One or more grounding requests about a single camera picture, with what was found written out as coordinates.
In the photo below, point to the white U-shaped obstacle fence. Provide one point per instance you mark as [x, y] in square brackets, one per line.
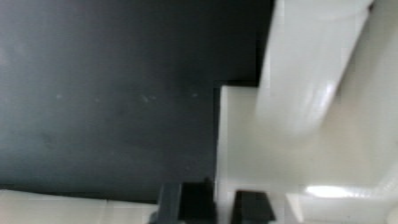
[29, 208]

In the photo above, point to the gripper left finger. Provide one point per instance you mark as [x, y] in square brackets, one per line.
[185, 204]

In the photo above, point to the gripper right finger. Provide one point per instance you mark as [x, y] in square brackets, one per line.
[253, 211]

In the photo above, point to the white chair seat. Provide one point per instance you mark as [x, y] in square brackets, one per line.
[308, 131]

